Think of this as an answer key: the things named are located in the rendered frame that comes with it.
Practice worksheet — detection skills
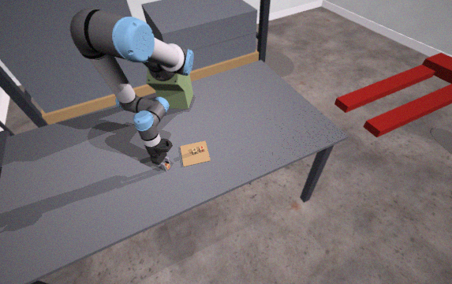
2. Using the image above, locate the tan flat mat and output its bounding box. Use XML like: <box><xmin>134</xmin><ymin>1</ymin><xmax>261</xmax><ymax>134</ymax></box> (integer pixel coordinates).
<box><xmin>180</xmin><ymin>141</ymin><xmax>211</xmax><ymax>166</ymax></box>

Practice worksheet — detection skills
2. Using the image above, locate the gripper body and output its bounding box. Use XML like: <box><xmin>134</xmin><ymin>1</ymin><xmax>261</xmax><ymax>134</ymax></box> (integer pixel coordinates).
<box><xmin>142</xmin><ymin>134</ymin><xmax>173</xmax><ymax>165</ymax></box>

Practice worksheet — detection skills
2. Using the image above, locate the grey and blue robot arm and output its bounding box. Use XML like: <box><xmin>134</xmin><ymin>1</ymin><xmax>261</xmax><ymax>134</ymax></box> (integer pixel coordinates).
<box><xmin>70</xmin><ymin>8</ymin><xmax>193</xmax><ymax>141</ymax></box>

